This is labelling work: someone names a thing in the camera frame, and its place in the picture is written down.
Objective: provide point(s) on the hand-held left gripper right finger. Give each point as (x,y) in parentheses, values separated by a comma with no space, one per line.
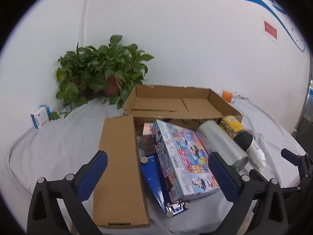
(225,176)

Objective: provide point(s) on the colourful printed game box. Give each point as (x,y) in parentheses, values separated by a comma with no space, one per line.
(181,159)

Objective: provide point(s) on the potted green pothos plant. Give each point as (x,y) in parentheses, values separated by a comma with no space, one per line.
(97,61)

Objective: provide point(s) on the narrow long cardboard box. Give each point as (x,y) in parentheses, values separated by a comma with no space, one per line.
(117,164)

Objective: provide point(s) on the white plastic bottle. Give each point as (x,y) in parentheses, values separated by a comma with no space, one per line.
(256,151)

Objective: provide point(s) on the red wall sign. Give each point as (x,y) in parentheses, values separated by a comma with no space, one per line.
(270,29)

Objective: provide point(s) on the blue stapler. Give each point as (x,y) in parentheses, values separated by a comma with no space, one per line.
(152,176)

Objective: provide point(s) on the silver metal can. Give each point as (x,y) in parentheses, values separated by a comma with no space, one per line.
(220,139)

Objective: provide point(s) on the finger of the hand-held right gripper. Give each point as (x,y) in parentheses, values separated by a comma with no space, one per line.
(289,155)

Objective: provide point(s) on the white wall pipe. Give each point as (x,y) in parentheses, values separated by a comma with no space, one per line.
(85,17)

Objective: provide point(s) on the teal medicine box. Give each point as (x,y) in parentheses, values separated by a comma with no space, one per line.
(47,109)

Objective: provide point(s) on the yellow label jar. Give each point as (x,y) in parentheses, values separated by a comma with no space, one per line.
(234,124)

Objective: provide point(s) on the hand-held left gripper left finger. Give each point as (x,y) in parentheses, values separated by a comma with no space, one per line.
(94,173)

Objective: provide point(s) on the large cardboard box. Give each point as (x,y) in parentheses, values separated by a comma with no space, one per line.
(195,107)

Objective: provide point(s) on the white blue medicine box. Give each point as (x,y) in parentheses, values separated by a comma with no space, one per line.
(39,118)

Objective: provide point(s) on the orange glass jar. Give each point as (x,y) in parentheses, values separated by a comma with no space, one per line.
(228,96)

